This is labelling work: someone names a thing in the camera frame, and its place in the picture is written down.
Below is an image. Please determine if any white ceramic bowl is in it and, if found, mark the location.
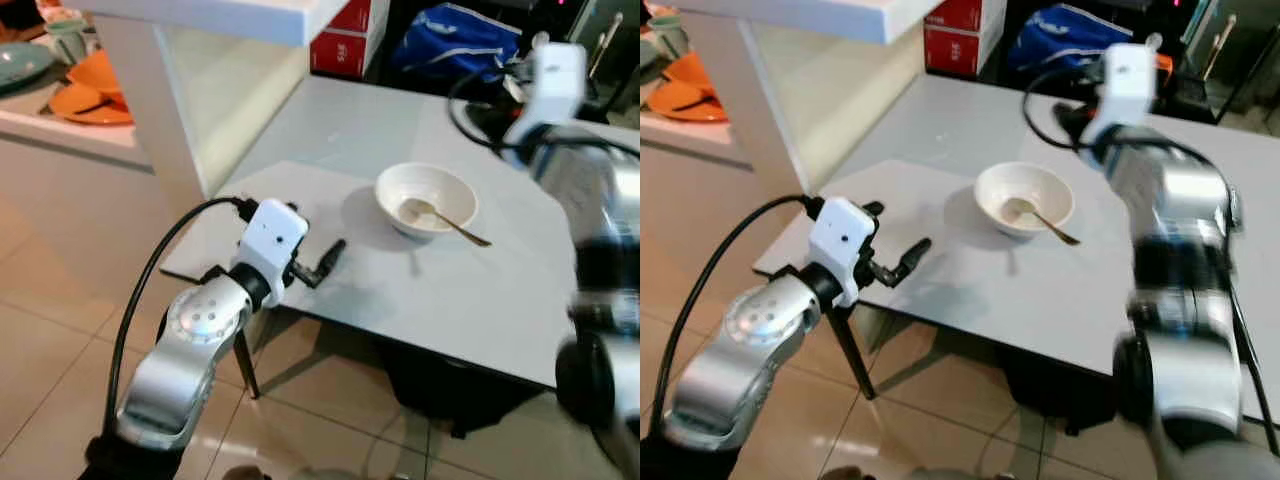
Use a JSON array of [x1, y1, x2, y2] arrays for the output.
[[374, 162, 480, 241], [974, 161, 1076, 239]]

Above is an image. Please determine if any blue bag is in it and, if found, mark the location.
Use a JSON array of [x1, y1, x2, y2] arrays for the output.
[[1008, 3, 1126, 76], [390, 3, 523, 83]]

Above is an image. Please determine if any black table leg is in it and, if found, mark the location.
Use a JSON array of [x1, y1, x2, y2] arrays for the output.
[[828, 305, 878, 401], [233, 325, 263, 401]]

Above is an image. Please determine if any red and white cardboard box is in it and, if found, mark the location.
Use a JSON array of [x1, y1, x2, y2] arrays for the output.
[[310, 0, 391, 79], [922, 0, 1009, 76]]

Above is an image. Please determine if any black bag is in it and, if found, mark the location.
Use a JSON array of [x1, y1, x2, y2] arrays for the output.
[[378, 335, 549, 439], [1000, 345, 1131, 436]]

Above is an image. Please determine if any pale green mug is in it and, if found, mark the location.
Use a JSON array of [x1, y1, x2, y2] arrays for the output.
[[45, 18, 93, 66], [648, 14, 691, 61]]

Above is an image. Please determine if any orange plate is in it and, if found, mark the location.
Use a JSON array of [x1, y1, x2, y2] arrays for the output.
[[48, 82, 135, 127], [645, 80, 729, 124]]

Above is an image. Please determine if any orange bowl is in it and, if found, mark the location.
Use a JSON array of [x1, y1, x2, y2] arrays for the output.
[[68, 48, 126, 101], [665, 50, 716, 96]]

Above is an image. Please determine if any teal plate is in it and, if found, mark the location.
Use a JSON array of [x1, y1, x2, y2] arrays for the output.
[[0, 42, 56, 93]]

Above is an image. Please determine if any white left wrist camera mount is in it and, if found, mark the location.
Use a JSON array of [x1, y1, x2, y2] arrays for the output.
[[806, 197, 879, 309], [231, 198, 310, 303]]

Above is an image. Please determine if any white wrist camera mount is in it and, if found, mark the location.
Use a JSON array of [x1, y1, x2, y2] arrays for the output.
[[1080, 44, 1159, 151], [503, 42, 589, 169], [231, 198, 310, 303], [806, 197, 879, 309]]

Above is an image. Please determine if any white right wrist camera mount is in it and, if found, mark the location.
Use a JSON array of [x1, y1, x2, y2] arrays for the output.
[[1080, 44, 1159, 151], [503, 42, 589, 169]]

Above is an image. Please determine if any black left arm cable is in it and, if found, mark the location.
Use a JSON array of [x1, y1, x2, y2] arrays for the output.
[[102, 196, 259, 436], [650, 195, 813, 436]]

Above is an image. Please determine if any white partition frame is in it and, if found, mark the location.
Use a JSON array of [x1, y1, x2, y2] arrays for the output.
[[72, 0, 351, 216], [660, 0, 946, 216]]

